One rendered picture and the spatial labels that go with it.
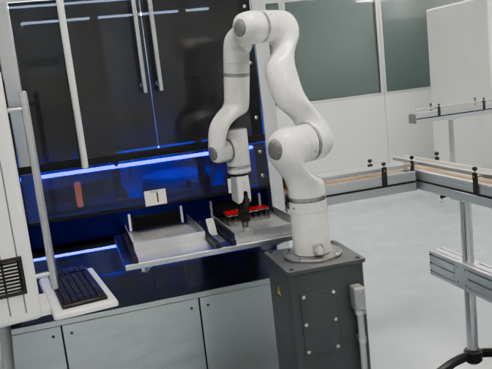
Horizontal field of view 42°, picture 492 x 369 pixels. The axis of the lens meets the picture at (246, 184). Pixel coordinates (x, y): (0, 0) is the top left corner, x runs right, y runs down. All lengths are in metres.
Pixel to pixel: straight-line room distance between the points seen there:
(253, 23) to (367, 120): 6.03
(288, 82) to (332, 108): 5.76
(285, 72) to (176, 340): 1.25
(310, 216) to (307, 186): 0.10
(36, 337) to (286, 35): 1.48
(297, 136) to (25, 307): 0.96
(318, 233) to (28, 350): 1.26
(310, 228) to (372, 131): 6.03
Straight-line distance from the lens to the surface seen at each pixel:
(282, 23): 2.06
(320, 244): 2.02
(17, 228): 1.98
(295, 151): 1.91
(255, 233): 2.25
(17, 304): 2.03
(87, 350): 2.67
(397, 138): 8.16
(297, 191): 1.98
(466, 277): 2.93
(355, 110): 7.87
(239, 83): 2.17
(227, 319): 2.72
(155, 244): 2.30
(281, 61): 2.01
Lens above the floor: 1.46
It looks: 10 degrees down
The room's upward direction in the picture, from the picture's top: 6 degrees counter-clockwise
